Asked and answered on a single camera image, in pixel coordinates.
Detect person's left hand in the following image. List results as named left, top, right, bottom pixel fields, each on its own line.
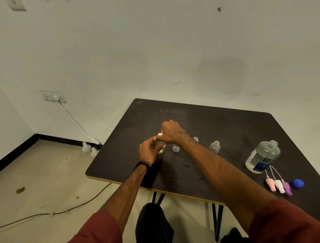
left=138, top=136, right=166, bottom=167

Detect person's right hand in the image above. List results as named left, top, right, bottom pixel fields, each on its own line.
left=153, top=119, right=188, bottom=145

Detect small purple tinted bottle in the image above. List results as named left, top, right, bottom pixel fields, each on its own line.
left=209, top=140, right=221, bottom=155

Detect large clear bottle blue label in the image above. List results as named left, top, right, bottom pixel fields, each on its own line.
left=245, top=140, right=281, bottom=175

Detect pink spray cap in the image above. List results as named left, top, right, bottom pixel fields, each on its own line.
left=264, top=170, right=277, bottom=192

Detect white spray cap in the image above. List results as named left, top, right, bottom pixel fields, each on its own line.
left=269, top=165, right=286, bottom=194

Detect purple spray cap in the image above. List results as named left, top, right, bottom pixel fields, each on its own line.
left=271, top=165, right=293, bottom=196

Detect person's right forearm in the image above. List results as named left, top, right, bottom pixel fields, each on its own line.
left=179, top=134, right=278, bottom=233

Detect person's left forearm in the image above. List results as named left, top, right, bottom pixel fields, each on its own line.
left=99, top=165, right=148, bottom=233

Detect person's black trousers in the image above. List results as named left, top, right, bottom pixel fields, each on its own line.
left=135, top=203, right=250, bottom=243

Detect person's left red sleeve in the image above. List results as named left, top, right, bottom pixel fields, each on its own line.
left=67, top=211, right=123, bottom=243

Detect person's red sleeve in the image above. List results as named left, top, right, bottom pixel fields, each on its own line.
left=247, top=198, right=320, bottom=243
left=67, top=211, right=123, bottom=243

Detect person's right red sleeve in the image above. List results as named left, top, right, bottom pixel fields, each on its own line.
left=247, top=198, right=320, bottom=243

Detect black wristband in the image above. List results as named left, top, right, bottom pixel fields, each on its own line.
left=134, top=161, right=151, bottom=171

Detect black table leg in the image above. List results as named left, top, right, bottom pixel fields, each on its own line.
left=212, top=203, right=224, bottom=243
left=152, top=191, right=165, bottom=206

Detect white cable with adapter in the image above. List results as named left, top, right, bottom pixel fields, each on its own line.
left=54, top=96, right=101, bottom=145

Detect black floor cable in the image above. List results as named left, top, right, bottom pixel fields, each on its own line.
left=0, top=183, right=112, bottom=229

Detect white wall socket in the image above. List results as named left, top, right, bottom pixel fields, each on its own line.
left=40, top=91, right=67, bottom=103

